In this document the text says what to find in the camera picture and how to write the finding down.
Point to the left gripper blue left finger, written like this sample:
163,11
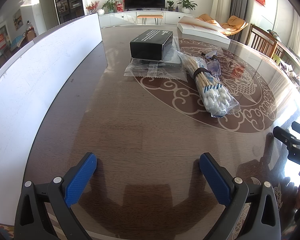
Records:
32,220

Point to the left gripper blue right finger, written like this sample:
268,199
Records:
262,220

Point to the cotton swabs bag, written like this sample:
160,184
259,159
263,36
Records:
215,97

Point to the dark item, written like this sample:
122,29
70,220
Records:
169,68

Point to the black rectangular box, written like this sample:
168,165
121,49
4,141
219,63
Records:
152,45

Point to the wooden dining chair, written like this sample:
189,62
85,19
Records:
268,45

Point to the white storage bin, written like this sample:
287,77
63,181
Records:
29,83

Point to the orange lounge chair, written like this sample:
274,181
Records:
233,26

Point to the white standing air conditioner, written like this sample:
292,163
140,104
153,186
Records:
220,10

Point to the flat white box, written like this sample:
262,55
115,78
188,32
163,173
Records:
195,27

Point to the grey curtain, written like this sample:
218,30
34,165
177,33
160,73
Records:
238,0

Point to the green potted plant right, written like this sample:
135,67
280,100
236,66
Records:
187,6

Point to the green potted plant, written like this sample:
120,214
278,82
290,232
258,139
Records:
110,6
187,6

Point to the small potted plant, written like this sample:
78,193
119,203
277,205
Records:
170,5

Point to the wooden bench stool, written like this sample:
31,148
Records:
156,18

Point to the white TV cabinet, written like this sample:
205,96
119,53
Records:
130,18

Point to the red gift box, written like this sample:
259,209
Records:
119,6

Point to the red flower vase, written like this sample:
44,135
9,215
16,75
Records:
92,7

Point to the green potted plant left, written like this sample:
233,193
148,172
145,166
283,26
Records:
110,6

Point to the framed wall painting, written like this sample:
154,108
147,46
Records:
17,19

